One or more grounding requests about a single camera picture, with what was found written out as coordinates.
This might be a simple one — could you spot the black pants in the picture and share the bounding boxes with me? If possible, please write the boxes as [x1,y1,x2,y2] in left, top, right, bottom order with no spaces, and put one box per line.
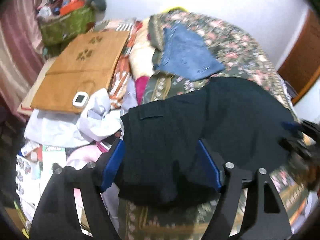
[115,77,294,209]

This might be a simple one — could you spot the printed paper packages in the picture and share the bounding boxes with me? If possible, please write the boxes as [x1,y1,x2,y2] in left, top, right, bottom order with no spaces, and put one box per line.
[15,141,66,216]

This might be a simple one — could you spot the pink garment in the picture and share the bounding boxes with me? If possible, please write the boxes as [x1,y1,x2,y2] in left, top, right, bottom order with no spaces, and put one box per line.
[65,141,111,170]

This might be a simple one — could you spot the brown wooden door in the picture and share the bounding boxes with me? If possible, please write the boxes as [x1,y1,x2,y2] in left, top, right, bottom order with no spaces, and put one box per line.
[278,10,319,105]

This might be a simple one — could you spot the floral green bedspread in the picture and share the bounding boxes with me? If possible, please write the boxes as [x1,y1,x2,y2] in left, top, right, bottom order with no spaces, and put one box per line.
[119,11,308,239]

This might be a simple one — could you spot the white crumpled garment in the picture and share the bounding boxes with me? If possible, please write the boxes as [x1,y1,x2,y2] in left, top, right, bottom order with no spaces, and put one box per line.
[24,88,121,148]

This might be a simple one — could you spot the small white digital clock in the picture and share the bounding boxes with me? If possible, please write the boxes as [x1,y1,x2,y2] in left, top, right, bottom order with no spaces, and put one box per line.
[72,92,88,108]

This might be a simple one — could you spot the folded blue jeans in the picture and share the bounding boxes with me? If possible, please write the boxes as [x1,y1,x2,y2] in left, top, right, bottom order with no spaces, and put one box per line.
[154,24,225,81]

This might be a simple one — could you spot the wooden lap table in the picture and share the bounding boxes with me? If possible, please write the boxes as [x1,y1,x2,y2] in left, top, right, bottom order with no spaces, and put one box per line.
[30,30,129,113]

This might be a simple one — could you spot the striped maroon curtain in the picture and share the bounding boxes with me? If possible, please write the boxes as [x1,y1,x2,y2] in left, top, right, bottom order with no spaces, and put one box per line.
[1,0,43,120]

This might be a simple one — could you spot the cream orange patterned blanket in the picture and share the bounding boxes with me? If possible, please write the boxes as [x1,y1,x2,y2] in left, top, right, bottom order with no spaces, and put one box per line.
[91,18,155,109]

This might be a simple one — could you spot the yellow pillow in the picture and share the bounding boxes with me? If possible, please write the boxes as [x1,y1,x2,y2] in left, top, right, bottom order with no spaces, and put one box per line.
[162,7,188,14]

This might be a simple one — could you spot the green fabric storage bag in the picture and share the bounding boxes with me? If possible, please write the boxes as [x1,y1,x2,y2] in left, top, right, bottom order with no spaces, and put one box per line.
[38,6,95,46]

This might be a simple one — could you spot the orange box in bag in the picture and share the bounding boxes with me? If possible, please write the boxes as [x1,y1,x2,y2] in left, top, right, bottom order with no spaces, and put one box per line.
[60,0,85,16]

